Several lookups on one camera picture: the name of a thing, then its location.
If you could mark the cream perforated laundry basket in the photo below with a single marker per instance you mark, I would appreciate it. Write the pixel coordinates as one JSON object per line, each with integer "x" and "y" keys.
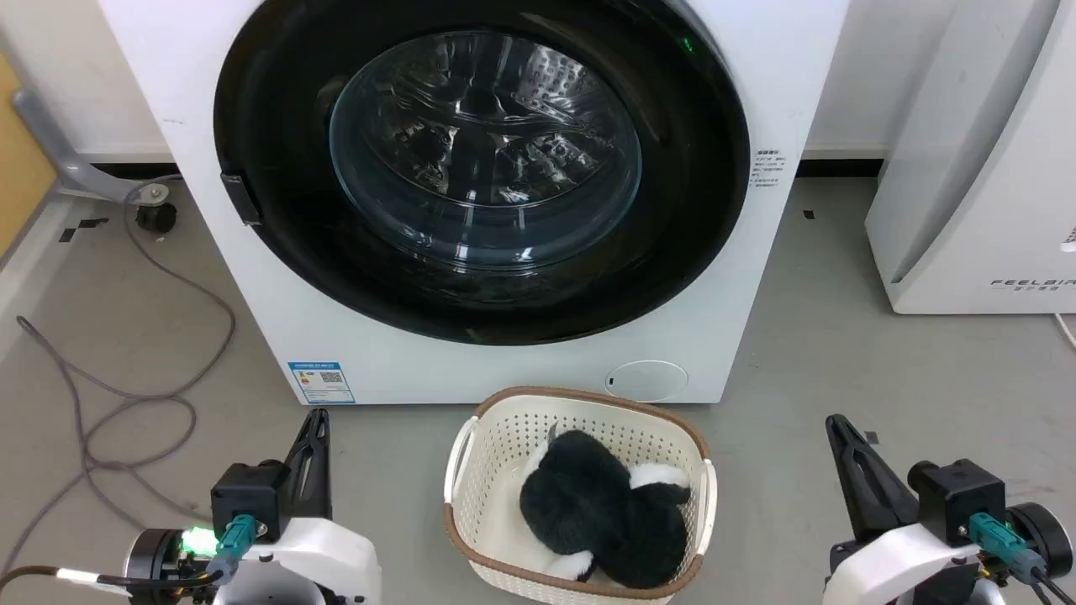
{"x": 496, "y": 470}

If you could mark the black caster wheel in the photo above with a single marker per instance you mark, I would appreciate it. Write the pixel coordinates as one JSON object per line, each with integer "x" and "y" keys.
{"x": 157, "y": 218}

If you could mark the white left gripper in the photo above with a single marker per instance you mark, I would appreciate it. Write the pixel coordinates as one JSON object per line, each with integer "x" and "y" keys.
{"x": 328, "y": 559}

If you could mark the round black glass washer door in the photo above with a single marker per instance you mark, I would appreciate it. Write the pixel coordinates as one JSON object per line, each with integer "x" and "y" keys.
{"x": 689, "y": 210}

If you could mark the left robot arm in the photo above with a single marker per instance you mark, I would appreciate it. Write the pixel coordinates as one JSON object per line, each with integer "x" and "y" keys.
{"x": 155, "y": 559}

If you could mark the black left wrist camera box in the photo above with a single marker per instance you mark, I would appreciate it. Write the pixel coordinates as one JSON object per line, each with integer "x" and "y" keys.
{"x": 248, "y": 496}

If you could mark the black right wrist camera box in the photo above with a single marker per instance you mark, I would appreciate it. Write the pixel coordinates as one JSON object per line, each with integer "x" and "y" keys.
{"x": 958, "y": 496}

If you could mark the yellow wooden panel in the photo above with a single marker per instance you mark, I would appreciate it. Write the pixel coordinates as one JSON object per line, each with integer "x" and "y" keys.
{"x": 21, "y": 168}

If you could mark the small text sticker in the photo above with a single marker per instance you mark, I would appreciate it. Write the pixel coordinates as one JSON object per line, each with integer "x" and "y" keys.
{"x": 767, "y": 168}

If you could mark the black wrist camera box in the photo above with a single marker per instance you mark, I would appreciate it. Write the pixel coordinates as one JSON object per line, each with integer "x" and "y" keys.
{"x": 248, "y": 496}
{"x": 958, "y": 496}

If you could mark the black and white plush toy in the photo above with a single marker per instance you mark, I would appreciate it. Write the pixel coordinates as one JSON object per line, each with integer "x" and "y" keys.
{"x": 580, "y": 504}

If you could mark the grey metal frame leg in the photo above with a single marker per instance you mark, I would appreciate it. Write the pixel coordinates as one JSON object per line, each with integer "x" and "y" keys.
{"x": 59, "y": 160}

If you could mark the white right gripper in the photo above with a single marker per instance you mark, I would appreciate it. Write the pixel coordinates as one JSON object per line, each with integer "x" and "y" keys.
{"x": 891, "y": 563}

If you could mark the white front-load washing machine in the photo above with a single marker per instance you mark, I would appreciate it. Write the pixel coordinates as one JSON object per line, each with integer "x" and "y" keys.
{"x": 504, "y": 370}

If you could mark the round white filter cover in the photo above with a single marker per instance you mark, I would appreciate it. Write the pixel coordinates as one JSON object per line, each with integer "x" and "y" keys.
{"x": 647, "y": 381}

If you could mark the blue energy label sticker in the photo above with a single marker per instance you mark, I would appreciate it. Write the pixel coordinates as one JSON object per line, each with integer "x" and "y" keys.
{"x": 321, "y": 382}

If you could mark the white air purifier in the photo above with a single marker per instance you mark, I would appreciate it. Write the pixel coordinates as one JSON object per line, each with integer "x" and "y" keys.
{"x": 992, "y": 210}

